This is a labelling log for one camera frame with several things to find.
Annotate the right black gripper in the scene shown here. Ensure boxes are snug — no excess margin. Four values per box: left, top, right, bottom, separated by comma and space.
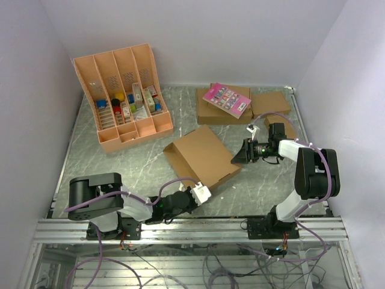
232, 138, 276, 164

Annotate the large cardboard box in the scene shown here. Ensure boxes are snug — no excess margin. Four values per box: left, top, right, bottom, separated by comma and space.
163, 125, 242, 190

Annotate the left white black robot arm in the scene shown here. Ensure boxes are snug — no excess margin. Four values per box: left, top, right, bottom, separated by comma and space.
65, 173, 211, 240

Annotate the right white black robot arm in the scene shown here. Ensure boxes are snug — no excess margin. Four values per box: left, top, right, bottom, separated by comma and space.
231, 123, 340, 240

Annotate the small folded cardboard box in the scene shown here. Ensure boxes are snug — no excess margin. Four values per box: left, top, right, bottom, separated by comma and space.
264, 115, 298, 139

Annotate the folded cardboard box under book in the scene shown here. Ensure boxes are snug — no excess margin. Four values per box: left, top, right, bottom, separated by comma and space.
196, 88, 253, 125

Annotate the folded cardboard box middle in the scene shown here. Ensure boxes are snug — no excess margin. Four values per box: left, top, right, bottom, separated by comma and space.
251, 92, 291, 119

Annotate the pink paperback book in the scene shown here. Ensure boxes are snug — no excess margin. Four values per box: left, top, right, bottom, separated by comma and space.
203, 82, 251, 119

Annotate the green white small carton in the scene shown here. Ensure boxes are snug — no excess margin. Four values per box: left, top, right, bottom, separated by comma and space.
143, 89, 155, 113

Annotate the peach plastic file organizer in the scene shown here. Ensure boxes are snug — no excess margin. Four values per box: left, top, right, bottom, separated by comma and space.
73, 43, 174, 153

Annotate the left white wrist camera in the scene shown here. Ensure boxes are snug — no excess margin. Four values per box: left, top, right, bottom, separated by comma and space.
190, 182, 212, 206

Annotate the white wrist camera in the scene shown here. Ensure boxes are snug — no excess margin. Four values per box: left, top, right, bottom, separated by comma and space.
246, 124, 260, 141
190, 182, 212, 206

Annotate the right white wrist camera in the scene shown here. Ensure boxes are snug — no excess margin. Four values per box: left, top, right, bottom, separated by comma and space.
246, 124, 260, 141

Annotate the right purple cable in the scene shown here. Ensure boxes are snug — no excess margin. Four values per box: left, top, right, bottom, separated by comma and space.
249, 111, 334, 263

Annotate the purple cable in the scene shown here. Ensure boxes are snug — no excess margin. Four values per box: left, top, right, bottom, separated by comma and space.
64, 177, 202, 287
249, 111, 334, 263

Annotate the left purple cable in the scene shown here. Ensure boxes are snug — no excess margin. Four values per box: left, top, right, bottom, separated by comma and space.
64, 177, 202, 287

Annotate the aluminium mounting rail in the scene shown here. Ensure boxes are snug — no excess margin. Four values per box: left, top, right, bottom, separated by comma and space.
32, 217, 348, 244

